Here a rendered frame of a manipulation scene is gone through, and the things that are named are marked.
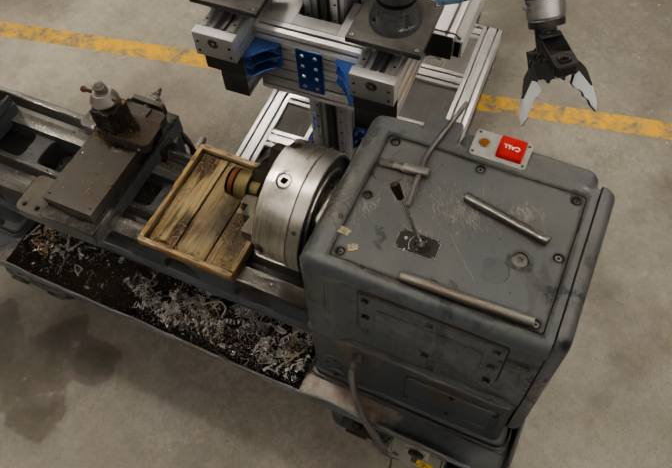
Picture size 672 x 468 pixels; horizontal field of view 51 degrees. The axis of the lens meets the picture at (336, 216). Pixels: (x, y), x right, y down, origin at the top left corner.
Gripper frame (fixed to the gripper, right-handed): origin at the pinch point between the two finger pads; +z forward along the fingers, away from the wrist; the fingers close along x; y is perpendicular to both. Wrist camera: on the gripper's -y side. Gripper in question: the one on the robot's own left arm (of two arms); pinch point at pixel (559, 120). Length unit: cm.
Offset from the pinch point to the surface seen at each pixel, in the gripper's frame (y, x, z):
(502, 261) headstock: -5.8, 15.9, 26.0
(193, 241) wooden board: 40, 92, 25
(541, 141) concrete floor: 172, -34, 52
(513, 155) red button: 14.0, 7.4, 9.6
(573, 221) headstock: 1.4, -1.1, 22.9
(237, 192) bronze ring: 27, 74, 10
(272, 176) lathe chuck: 15, 62, 4
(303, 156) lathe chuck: 19, 55, 2
